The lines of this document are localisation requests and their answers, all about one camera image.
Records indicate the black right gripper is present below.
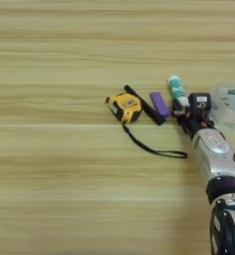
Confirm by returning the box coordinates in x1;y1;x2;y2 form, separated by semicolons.
171;97;217;135

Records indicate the teal white glue stick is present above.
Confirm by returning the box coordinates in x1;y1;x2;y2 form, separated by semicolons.
165;74;190;108

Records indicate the yellow black tape measure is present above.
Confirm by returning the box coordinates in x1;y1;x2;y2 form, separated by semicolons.
104;92;189;159

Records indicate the purple eraser block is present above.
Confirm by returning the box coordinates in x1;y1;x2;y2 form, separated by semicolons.
148;91;172;120

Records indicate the clear adhesive tape roll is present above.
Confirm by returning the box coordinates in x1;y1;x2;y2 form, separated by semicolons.
208;84;235;132

